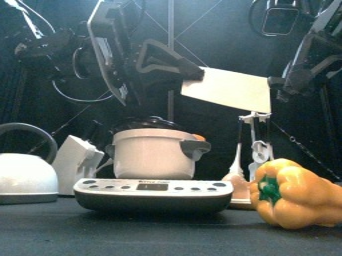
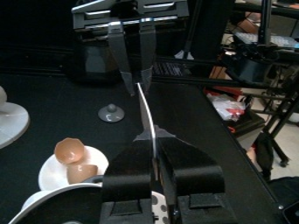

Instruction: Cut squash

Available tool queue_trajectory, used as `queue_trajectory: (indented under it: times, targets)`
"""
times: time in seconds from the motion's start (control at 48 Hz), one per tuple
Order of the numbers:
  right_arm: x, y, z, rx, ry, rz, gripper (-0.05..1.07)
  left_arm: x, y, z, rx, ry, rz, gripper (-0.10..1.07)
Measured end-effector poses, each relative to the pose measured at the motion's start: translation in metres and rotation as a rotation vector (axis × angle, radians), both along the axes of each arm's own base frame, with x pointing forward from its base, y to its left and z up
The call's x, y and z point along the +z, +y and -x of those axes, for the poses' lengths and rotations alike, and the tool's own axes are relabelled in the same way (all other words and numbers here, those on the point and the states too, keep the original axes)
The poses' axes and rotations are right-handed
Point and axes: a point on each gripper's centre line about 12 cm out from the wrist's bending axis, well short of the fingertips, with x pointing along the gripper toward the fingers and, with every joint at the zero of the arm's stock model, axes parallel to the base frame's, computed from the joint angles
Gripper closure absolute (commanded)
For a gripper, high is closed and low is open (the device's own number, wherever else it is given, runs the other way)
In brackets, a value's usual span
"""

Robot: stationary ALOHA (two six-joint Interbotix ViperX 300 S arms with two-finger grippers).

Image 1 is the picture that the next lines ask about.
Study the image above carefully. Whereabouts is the white toy spatula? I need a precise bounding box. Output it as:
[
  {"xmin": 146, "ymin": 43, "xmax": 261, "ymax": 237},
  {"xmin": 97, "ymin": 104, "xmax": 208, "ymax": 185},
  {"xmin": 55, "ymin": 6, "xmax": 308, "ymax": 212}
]
[{"xmin": 228, "ymin": 118, "xmax": 246, "ymax": 181}]

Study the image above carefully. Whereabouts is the white toy utensil stand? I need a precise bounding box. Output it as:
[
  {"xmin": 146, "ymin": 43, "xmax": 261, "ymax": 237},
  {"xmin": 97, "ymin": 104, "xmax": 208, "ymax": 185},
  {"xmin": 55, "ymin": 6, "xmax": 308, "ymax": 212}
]
[{"xmin": 237, "ymin": 111, "xmax": 274, "ymax": 183}]

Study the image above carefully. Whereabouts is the yellow toy bell pepper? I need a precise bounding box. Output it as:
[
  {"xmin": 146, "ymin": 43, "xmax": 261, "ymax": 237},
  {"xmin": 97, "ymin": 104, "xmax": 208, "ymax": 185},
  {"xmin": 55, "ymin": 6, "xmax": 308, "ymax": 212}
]
[{"xmin": 248, "ymin": 157, "xmax": 342, "ymax": 231}]

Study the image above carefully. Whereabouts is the white toy cooking pot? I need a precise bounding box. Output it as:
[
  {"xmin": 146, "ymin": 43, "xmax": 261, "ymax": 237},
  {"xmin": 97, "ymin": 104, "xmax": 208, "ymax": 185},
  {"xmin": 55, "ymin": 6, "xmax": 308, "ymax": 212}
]
[{"xmin": 106, "ymin": 128, "xmax": 214, "ymax": 181}]

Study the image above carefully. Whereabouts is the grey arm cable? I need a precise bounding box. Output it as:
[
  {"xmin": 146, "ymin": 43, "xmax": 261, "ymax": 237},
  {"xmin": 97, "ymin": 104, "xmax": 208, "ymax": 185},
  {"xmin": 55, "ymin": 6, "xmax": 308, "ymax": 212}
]
[{"xmin": 50, "ymin": 45, "xmax": 115, "ymax": 104}]

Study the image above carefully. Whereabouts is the grey metal frame pole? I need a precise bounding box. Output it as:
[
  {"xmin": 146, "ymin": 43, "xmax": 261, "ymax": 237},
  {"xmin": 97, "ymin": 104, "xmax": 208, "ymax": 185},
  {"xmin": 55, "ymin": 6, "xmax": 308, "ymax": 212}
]
[{"xmin": 166, "ymin": 0, "xmax": 177, "ymax": 123}]

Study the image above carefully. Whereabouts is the white toy induction cooktop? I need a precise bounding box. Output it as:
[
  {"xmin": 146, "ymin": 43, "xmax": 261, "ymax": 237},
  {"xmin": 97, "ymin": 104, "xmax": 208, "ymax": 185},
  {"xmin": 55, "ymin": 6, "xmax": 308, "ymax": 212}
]
[{"xmin": 73, "ymin": 177, "xmax": 236, "ymax": 215}]

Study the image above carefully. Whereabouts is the white toy kettle grey handle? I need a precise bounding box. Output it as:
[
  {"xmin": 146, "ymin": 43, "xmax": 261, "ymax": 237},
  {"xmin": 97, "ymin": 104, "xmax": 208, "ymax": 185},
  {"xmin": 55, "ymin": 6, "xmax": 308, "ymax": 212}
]
[{"xmin": 0, "ymin": 122, "xmax": 61, "ymax": 205}]

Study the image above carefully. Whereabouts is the white toy slotted utensil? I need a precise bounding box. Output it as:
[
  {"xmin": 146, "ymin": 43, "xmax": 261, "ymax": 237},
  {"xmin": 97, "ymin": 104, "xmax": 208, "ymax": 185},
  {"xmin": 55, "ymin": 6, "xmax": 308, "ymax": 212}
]
[{"xmin": 249, "ymin": 139, "xmax": 273, "ymax": 181}]

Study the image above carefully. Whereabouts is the white toy toaster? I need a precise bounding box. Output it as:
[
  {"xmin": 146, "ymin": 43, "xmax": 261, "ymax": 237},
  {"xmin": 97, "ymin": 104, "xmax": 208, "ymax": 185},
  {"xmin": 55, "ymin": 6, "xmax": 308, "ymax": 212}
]
[{"xmin": 51, "ymin": 134, "xmax": 107, "ymax": 197}]

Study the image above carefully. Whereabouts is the black pot lid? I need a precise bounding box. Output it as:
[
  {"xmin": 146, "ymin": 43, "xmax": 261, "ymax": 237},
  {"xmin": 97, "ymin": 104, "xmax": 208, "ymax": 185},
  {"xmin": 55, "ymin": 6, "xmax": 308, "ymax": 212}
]
[{"xmin": 111, "ymin": 115, "xmax": 189, "ymax": 134}]

